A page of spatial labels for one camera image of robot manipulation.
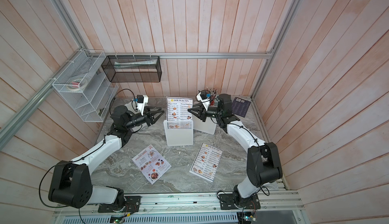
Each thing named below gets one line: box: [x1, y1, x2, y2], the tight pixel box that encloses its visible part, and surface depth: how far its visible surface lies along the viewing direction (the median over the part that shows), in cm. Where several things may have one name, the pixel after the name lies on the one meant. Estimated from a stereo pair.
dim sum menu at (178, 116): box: [166, 96, 193, 129], surface depth 80 cm
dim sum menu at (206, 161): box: [189, 142, 224, 183], surface depth 89 cm
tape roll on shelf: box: [67, 78, 87, 92], surface depth 75 cm
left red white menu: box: [131, 144, 172, 185], surface depth 88 cm
